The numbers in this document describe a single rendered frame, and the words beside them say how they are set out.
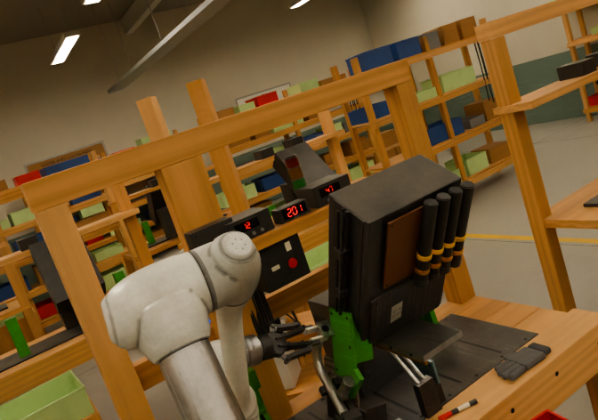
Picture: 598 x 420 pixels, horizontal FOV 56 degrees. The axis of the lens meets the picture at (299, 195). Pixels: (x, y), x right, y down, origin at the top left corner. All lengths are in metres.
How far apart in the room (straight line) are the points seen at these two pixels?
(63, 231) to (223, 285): 0.78
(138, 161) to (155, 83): 10.33
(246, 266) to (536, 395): 1.15
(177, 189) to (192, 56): 10.74
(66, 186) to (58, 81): 9.99
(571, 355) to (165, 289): 1.40
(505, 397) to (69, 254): 1.35
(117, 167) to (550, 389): 1.51
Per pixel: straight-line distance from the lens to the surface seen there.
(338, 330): 1.78
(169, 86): 12.20
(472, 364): 2.05
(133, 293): 1.08
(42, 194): 1.77
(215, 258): 1.09
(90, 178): 1.79
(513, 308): 2.41
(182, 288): 1.08
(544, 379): 1.98
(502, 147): 8.42
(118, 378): 1.87
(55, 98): 11.67
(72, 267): 1.79
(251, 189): 9.22
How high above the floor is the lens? 1.91
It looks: 9 degrees down
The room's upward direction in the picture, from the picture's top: 19 degrees counter-clockwise
